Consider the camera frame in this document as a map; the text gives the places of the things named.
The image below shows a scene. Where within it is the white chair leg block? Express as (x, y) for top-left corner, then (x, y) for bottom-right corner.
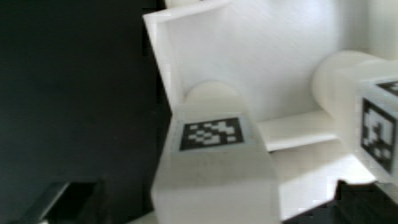
(151, 81), (281, 224)

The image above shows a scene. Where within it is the white chair leg with tags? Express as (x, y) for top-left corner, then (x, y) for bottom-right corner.
(311, 51), (398, 185)

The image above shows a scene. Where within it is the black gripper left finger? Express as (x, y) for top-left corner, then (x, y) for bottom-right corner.
(18, 180), (110, 224)

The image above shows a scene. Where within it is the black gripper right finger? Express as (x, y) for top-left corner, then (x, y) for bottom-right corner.
(283, 180), (398, 224)

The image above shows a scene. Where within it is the white chair seat part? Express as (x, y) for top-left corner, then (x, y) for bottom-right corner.
(144, 0), (398, 224)

